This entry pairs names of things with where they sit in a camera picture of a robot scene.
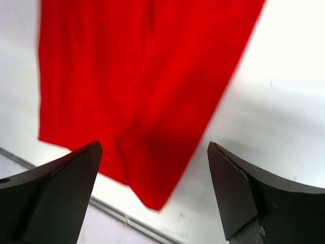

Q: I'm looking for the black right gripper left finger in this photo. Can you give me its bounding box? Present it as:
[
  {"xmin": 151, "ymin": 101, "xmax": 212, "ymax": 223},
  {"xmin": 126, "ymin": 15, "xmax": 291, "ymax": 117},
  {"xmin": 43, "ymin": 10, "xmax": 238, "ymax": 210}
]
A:
[{"xmin": 1, "ymin": 141, "xmax": 103, "ymax": 244}]

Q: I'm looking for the red t shirt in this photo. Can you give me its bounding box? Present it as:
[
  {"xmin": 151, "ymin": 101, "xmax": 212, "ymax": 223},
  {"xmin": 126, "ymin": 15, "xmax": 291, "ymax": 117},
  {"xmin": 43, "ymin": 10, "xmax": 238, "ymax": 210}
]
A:
[{"xmin": 38, "ymin": 1, "xmax": 264, "ymax": 210}]

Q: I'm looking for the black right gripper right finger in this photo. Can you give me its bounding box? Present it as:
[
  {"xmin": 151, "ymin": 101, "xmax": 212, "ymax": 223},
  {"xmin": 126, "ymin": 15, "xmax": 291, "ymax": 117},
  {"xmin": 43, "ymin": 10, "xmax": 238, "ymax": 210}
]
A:
[{"xmin": 207, "ymin": 142, "xmax": 324, "ymax": 244}]

